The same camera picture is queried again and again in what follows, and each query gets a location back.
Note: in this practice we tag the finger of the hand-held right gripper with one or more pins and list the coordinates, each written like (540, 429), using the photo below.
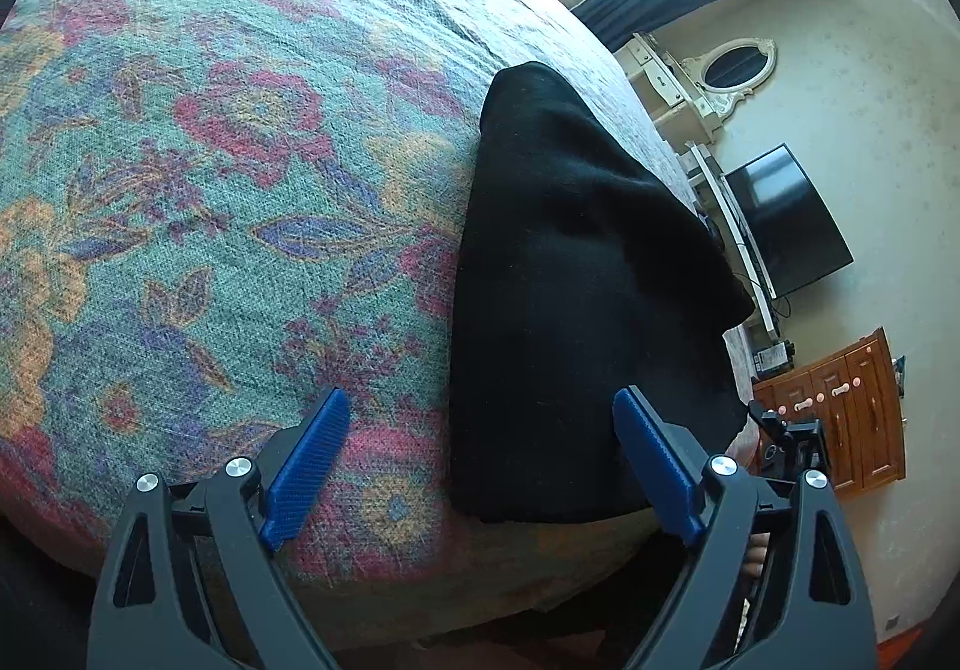
(769, 422)

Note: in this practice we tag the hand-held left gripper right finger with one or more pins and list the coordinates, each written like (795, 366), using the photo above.
(660, 467)

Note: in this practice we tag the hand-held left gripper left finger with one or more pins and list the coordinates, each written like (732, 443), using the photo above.
(307, 471)

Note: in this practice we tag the black pants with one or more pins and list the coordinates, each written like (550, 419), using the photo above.
(585, 302)

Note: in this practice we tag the person's right hand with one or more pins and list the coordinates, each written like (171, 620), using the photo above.
(754, 554)

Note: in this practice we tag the brown wooden cabinet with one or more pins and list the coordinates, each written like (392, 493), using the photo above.
(847, 407)

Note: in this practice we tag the small black device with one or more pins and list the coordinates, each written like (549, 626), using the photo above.
(774, 356)

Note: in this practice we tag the white television stand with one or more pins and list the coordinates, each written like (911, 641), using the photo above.
(742, 242)

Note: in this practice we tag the black television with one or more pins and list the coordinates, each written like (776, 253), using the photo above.
(787, 220)

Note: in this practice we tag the floral bedspread bed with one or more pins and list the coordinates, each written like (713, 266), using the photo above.
(225, 152)

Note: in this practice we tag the cream vanity table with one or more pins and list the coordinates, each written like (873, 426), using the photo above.
(664, 81)

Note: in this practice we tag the oval vanity mirror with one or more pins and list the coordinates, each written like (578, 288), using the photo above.
(739, 66)

